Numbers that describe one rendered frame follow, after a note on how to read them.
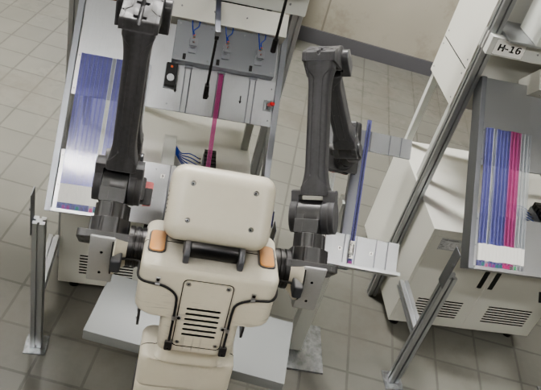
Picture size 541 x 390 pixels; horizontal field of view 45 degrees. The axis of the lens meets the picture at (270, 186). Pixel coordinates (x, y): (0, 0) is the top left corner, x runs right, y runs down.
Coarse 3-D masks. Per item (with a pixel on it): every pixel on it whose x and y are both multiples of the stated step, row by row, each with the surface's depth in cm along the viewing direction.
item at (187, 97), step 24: (96, 0) 213; (96, 24) 212; (96, 48) 211; (120, 48) 213; (168, 48) 216; (192, 72) 217; (216, 72) 219; (168, 96) 215; (192, 96) 216; (240, 96) 220; (264, 96) 221; (240, 120) 219; (264, 120) 221
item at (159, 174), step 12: (60, 156) 207; (60, 168) 207; (156, 168) 212; (168, 168) 213; (156, 180) 212; (168, 180) 213; (156, 192) 212; (156, 204) 212; (132, 216) 210; (144, 216) 211; (156, 216) 211
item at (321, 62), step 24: (312, 48) 150; (336, 48) 147; (312, 72) 146; (312, 96) 146; (312, 120) 146; (312, 144) 146; (312, 168) 145; (312, 192) 145; (336, 192) 146; (288, 216) 145; (336, 216) 147
